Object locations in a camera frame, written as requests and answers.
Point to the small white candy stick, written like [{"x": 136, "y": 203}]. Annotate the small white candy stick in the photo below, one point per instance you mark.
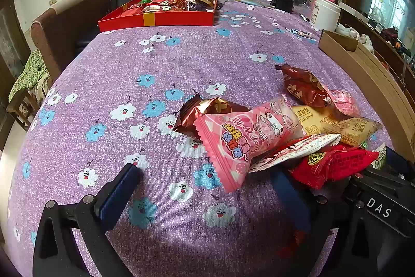
[{"x": 301, "y": 33}]

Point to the shallow cardboard box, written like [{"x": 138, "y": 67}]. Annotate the shallow cardboard box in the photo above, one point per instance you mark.
[{"x": 373, "y": 69}]

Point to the brown foil snack packet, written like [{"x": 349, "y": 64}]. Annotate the brown foil snack packet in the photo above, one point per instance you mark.
[{"x": 210, "y": 110}]

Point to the brown armchair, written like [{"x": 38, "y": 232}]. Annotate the brown armchair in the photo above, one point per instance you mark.
[{"x": 64, "y": 24}]

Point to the wooden counter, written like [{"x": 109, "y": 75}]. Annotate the wooden counter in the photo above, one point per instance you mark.
[{"x": 382, "y": 46}]

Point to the green cushioned wooden stool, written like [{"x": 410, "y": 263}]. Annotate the green cushioned wooden stool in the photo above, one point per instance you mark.
[{"x": 29, "y": 69}]

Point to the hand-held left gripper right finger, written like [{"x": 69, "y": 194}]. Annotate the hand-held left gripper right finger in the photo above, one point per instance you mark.
[{"x": 288, "y": 199}]

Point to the green white snack packet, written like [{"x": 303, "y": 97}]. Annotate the green white snack packet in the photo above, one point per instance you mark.
[{"x": 381, "y": 157}]

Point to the red snack packet gold emblem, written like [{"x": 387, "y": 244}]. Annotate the red snack packet gold emblem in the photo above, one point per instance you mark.
[{"x": 330, "y": 166}]

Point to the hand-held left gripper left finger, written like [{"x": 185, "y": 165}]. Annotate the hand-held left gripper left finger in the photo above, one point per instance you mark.
[{"x": 118, "y": 196}]

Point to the pile of assorted wrapped sweets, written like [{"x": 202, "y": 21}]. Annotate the pile of assorted wrapped sweets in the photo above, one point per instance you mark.
[{"x": 175, "y": 1}]

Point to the purple floral tablecloth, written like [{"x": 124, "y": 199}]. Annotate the purple floral tablecloth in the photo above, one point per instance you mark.
[{"x": 162, "y": 69}]

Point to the small pink snack packet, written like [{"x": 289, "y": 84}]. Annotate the small pink snack packet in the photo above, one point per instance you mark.
[{"x": 343, "y": 103}]

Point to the white red snack packet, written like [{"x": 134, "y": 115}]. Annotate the white red snack packet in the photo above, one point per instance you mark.
[{"x": 291, "y": 152}]

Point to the red gift box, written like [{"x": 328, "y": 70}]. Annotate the red gift box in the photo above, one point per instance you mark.
[{"x": 162, "y": 19}]

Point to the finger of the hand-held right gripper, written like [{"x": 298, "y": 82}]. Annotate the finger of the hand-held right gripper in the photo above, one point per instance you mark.
[
  {"x": 395, "y": 161},
  {"x": 373, "y": 186}
]

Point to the maroon snack packet white print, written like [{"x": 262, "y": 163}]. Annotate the maroon snack packet white print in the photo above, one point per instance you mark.
[{"x": 301, "y": 85}]

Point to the large pink snack packet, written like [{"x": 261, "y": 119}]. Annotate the large pink snack packet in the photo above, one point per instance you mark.
[{"x": 246, "y": 134}]

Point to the white plastic jar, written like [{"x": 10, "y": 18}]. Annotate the white plastic jar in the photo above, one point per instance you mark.
[{"x": 324, "y": 15}]

